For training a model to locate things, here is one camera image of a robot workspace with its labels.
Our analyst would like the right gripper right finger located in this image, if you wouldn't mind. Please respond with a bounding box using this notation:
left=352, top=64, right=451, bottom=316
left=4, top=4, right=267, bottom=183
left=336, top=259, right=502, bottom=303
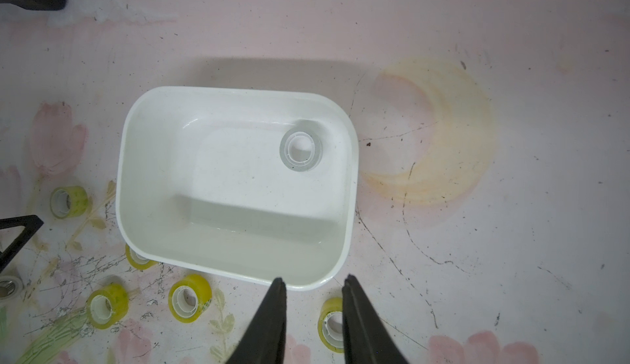
left=342, top=274, right=408, bottom=364

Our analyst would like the white plastic storage box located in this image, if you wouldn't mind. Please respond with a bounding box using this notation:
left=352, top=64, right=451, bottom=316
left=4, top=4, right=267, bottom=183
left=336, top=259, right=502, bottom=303
left=116, top=86, right=359, bottom=291

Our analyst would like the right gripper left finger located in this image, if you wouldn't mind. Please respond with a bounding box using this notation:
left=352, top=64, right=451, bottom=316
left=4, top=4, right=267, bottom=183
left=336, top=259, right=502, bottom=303
left=226, top=277, right=286, bottom=364

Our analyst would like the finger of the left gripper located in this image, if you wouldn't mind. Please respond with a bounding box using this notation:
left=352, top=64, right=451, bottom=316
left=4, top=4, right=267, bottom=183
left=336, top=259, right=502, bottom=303
left=0, top=215, right=44, bottom=272

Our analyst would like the small white object on table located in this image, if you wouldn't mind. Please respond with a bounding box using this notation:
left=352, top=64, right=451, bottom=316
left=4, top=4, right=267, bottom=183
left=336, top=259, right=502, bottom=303
left=0, top=275, right=24, bottom=303

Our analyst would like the yellow tape roll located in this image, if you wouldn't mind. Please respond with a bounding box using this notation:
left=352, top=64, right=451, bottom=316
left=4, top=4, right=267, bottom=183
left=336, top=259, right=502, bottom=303
left=126, top=244, right=157, bottom=271
left=49, top=186, right=90, bottom=219
left=86, top=283, right=129, bottom=330
left=168, top=274, right=213, bottom=323
left=318, top=298, right=344, bottom=354

